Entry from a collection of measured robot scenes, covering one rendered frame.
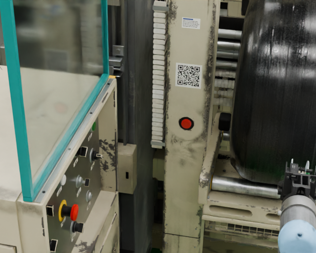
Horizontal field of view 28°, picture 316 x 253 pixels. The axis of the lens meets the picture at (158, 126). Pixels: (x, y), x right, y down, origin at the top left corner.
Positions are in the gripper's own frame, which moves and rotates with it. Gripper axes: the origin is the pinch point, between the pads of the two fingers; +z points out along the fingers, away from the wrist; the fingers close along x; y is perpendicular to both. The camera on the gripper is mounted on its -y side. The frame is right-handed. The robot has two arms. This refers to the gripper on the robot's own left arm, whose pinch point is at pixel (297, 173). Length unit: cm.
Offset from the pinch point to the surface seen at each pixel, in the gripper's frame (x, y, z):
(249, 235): 10, -73, 79
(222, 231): 21, -73, 79
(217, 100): 27, -13, 71
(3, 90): 75, 13, -1
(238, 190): 14.6, -21.2, 24.3
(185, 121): 32.3, -3.4, 29.5
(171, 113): 36.8, -1.5, 29.8
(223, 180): 19.2, -19.1, 25.1
